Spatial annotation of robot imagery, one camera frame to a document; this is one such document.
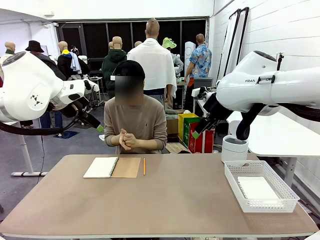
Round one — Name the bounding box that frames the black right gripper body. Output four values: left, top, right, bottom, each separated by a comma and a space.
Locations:
202, 92, 228, 123

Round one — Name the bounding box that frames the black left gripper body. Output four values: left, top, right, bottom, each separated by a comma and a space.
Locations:
72, 98, 91, 121

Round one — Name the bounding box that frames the spiral notebook with brown cover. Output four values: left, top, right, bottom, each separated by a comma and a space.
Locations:
82, 156, 142, 179

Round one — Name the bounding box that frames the white notebook paper sheet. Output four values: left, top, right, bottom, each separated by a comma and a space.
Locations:
236, 175, 280, 201

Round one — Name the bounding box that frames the person's left forearm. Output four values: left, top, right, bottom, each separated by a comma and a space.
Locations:
137, 138, 168, 151

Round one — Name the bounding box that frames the person's right forearm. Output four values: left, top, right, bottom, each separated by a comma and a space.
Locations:
104, 134, 124, 148

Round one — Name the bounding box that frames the person's right hand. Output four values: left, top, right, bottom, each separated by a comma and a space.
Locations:
118, 128, 131, 151

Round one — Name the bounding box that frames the person's left hand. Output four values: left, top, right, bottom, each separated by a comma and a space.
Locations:
124, 133, 141, 150

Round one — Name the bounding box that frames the white side table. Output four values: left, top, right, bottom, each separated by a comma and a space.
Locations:
195, 98, 210, 154

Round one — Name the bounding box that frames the red bag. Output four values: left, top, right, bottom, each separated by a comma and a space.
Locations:
188, 121, 216, 154

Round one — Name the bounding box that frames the green bag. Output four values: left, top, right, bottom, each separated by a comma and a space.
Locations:
183, 117, 204, 148

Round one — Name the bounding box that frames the yellow bag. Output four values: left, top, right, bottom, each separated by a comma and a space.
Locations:
177, 112, 200, 143

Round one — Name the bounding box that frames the grey bin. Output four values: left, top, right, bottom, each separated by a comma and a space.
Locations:
193, 77, 214, 101

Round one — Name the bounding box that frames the white metal stool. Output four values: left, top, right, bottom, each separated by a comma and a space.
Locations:
90, 75, 104, 101

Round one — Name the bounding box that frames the cardboard box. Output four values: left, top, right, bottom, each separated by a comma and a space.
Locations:
166, 118, 180, 136

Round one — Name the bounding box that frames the folded grey-green cloth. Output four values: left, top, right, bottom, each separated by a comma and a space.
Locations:
165, 108, 186, 120

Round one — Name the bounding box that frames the wooden slatted board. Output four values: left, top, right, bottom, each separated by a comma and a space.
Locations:
165, 141, 191, 154

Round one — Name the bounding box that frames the white cylindrical trash can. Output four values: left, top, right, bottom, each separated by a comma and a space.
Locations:
220, 120, 250, 164

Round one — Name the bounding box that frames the beige sweater torso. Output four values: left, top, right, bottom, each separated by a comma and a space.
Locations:
103, 95, 168, 155

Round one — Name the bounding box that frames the person's head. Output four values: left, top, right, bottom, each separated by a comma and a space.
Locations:
114, 75, 146, 106

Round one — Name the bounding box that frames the mannequin with yellow collar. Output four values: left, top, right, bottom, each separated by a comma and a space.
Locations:
57, 40, 91, 81

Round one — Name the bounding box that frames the mannequin in dark green hoodie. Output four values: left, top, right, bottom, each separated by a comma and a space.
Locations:
101, 36, 128, 100

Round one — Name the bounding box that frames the white tower appliance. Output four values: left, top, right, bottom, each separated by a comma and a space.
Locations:
184, 40, 197, 67

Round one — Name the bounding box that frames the black-framed white panel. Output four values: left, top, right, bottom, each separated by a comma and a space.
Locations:
222, 6, 250, 76
215, 8, 242, 87

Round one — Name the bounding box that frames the black baseball cap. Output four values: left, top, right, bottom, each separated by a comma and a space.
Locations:
113, 59, 146, 82

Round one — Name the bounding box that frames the white desk with floor leg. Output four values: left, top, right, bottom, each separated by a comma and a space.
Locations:
4, 120, 49, 177

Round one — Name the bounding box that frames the large white table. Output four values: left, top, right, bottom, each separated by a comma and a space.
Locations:
218, 105, 320, 189

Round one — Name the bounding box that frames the mannequin in white cape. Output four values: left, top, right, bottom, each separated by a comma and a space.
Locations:
126, 17, 178, 109

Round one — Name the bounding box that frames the mannequin with black bucket hat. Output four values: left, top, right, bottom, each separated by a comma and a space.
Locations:
24, 39, 67, 130

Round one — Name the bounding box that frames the mannequin with green hat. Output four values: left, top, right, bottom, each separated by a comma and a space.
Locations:
161, 37, 185, 76

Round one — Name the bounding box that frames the black tripod stand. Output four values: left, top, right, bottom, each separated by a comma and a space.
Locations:
275, 51, 286, 72

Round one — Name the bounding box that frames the mannequin in cream jacket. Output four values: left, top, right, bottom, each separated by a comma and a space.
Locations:
0, 40, 17, 64

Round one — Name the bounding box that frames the white perforated plastic basket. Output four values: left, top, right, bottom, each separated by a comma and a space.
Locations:
223, 159, 301, 214

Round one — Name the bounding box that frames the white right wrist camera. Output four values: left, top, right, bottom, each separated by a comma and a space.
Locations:
191, 86, 216, 100

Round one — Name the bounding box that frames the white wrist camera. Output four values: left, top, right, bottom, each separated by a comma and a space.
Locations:
83, 78, 101, 93
191, 86, 216, 100

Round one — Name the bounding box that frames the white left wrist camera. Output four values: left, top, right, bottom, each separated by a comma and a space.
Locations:
83, 78, 101, 93

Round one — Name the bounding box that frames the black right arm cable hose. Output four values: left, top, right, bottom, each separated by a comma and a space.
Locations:
235, 101, 320, 141

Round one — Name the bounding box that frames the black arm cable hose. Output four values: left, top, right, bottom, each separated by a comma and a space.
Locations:
235, 101, 320, 141
0, 99, 84, 136

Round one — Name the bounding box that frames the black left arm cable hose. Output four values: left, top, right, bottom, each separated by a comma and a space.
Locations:
0, 99, 84, 136

